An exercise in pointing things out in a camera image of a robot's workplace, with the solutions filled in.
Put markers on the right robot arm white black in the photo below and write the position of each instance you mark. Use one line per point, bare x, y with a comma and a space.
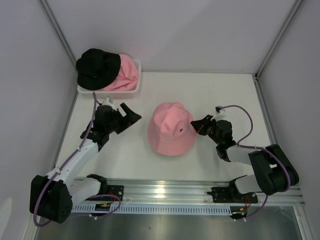
272, 170

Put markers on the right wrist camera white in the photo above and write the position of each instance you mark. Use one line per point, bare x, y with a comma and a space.
219, 114

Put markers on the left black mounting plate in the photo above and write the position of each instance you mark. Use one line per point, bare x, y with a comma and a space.
116, 190

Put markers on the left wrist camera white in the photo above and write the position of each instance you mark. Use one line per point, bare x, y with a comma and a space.
108, 102

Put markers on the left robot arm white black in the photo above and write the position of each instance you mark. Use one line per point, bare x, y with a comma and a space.
53, 195

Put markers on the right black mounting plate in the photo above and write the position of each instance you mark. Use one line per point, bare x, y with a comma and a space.
222, 195

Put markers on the corner aluminium profile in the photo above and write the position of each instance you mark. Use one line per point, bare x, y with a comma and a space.
280, 36
49, 14

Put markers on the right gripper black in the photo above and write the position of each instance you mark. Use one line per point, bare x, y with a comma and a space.
200, 125

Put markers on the black bucket hat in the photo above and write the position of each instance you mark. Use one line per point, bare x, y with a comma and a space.
97, 69

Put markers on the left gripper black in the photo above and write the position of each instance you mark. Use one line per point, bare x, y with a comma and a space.
129, 119

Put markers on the right corner aluminium profile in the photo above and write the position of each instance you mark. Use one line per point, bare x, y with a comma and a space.
280, 36

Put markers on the white slotted cable duct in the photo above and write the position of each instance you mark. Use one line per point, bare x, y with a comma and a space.
153, 209

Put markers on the white plastic basket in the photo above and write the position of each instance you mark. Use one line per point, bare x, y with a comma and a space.
116, 94

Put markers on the left corner aluminium profile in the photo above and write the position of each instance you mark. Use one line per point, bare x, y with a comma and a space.
49, 14

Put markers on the black mounting plate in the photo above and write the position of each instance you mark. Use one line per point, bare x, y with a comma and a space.
116, 190
222, 195

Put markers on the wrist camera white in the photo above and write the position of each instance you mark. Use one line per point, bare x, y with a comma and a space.
108, 102
219, 114

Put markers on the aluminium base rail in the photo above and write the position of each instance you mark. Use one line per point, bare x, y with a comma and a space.
157, 179

